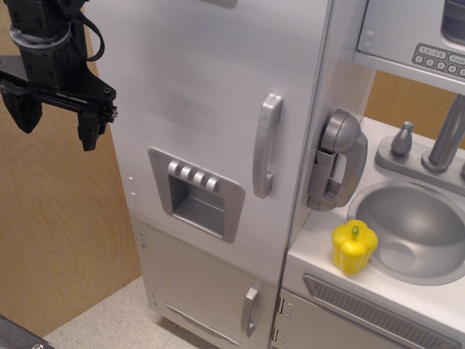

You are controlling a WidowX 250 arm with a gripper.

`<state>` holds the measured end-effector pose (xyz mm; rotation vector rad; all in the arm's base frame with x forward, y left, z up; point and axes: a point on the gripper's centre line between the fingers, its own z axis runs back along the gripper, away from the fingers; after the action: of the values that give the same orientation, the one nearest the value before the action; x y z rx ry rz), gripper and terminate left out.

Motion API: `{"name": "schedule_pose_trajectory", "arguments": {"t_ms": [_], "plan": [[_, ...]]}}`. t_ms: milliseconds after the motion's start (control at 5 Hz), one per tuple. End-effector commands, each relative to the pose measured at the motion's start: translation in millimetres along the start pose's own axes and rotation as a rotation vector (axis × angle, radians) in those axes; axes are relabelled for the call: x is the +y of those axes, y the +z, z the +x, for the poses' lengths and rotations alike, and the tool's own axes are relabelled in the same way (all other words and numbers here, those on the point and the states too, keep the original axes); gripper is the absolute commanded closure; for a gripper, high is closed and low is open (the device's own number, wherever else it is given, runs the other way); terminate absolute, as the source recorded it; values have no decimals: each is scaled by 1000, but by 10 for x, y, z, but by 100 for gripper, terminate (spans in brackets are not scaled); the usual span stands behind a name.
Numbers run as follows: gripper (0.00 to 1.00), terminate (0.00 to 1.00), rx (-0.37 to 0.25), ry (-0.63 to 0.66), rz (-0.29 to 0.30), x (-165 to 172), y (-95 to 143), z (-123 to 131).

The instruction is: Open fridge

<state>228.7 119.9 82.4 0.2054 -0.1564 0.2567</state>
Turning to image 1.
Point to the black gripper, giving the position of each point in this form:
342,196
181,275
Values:
57,83

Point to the silver fridge door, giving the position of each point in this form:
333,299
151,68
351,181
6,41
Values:
191,77

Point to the silver fridge door handle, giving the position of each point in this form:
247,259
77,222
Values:
269,117

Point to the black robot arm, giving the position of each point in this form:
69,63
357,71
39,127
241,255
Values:
51,28

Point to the silver ice dispenser panel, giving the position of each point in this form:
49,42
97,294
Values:
196,196

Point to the silver lower freezer door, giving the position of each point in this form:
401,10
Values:
201,293

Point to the black object bottom corner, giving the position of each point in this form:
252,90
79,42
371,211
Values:
14,336

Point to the grey toy telephone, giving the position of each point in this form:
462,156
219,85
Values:
339,163

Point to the yellow toy bell pepper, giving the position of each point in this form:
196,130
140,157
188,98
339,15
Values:
353,244

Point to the white oven door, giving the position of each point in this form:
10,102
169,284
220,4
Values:
327,316

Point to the white toy kitchen cabinet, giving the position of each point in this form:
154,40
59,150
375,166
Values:
345,84

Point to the silver toy microwave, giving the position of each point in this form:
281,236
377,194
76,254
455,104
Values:
418,40

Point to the silver round sink basin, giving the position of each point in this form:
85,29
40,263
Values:
420,232

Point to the silver toy faucet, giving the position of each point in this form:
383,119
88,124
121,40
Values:
437,165

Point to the silver freezer door handle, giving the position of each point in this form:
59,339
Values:
248,324

